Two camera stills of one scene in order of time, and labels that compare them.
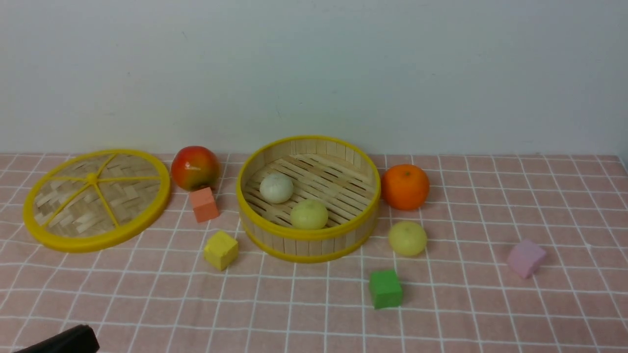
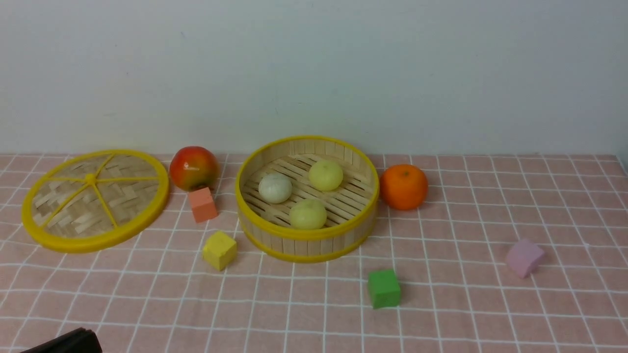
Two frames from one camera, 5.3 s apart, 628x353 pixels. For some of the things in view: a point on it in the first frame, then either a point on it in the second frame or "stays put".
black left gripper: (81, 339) stays put
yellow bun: (407, 239) to (326, 175)
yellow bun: (309, 214) stays put
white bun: (276, 188) stays put
